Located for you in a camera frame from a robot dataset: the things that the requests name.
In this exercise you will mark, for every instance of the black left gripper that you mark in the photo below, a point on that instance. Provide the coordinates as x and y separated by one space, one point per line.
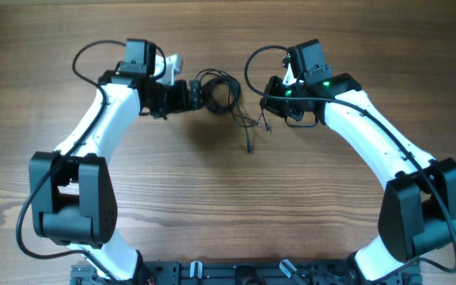
195 94

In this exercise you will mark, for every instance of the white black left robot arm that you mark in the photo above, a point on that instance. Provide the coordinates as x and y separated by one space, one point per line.
71 197

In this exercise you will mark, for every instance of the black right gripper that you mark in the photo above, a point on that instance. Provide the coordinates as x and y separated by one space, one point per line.
270 96

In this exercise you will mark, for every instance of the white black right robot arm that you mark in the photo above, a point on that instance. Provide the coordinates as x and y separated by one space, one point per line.
418 211

